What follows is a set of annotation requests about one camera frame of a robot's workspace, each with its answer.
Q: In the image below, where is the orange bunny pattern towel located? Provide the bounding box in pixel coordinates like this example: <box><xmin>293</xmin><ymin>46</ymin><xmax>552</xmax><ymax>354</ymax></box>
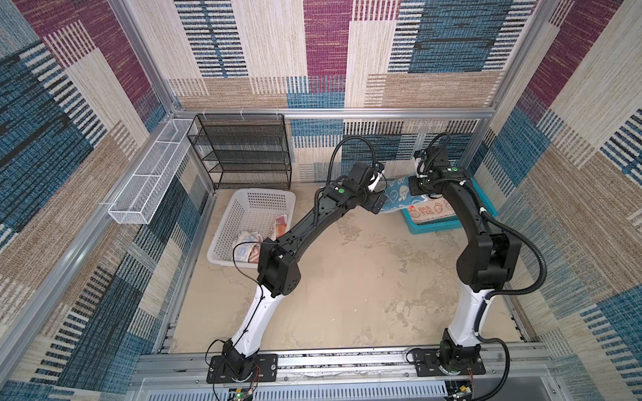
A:
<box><xmin>406</xmin><ymin>198</ymin><xmax>456</xmax><ymax>225</ymax></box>

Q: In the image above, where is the blue bunny pattern towel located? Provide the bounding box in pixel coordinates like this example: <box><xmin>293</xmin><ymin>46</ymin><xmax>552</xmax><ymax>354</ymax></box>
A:
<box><xmin>381</xmin><ymin>177</ymin><xmax>431</xmax><ymax>213</ymax></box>

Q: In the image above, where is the white plastic laundry basket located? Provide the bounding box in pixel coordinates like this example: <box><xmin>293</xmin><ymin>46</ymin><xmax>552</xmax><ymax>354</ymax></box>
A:
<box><xmin>207</xmin><ymin>188</ymin><xmax>296</xmax><ymax>267</ymax></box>

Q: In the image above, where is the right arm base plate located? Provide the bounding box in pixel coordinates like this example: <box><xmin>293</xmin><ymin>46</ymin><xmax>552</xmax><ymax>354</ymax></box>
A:
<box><xmin>407</xmin><ymin>344</ymin><xmax>487</xmax><ymax>377</ymax></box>

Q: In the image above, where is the black wire shelf rack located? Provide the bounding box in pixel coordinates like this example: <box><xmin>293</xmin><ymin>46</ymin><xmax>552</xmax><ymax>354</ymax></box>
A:
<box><xmin>187</xmin><ymin>114</ymin><xmax>293</xmax><ymax>190</ymax></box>

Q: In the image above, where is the aluminium mounting rail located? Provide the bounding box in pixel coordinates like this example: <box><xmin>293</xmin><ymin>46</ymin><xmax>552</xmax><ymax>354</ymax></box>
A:
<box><xmin>129</xmin><ymin>345</ymin><xmax>558</xmax><ymax>401</ymax></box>

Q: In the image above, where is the white wire mesh tray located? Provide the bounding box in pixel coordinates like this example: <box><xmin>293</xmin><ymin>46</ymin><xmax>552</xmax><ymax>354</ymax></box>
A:
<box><xmin>108</xmin><ymin>119</ymin><xmax>192</xmax><ymax>225</ymax></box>

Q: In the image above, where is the teal plastic basket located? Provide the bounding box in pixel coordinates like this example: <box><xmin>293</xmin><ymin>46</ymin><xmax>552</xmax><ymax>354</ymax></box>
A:
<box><xmin>401</xmin><ymin>180</ymin><xmax>498</xmax><ymax>235</ymax></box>

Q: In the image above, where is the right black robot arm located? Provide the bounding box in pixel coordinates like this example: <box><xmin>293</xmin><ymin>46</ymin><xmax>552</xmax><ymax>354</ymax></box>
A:
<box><xmin>409</xmin><ymin>134</ymin><xmax>548</xmax><ymax>375</ymax></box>

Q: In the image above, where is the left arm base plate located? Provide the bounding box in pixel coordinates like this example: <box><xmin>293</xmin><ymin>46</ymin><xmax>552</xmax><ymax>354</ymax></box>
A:
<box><xmin>206</xmin><ymin>354</ymin><xmax>279</xmax><ymax>384</ymax></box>

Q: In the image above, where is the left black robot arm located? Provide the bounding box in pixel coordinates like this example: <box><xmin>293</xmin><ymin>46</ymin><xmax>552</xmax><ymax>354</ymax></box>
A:
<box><xmin>205</xmin><ymin>136</ymin><xmax>386</xmax><ymax>382</ymax></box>

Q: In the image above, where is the red pattern towel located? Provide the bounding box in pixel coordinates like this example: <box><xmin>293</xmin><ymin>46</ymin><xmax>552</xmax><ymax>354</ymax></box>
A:
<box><xmin>247</xmin><ymin>214</ymin><xmax>288</xmax><ymax>263</ymax></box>

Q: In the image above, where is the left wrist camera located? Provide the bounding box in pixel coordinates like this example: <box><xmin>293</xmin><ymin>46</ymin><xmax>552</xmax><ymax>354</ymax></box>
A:
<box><xmin>343</xmin><ymin>161</ymin><xmax>385</xmax><ymax>194</ymax></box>

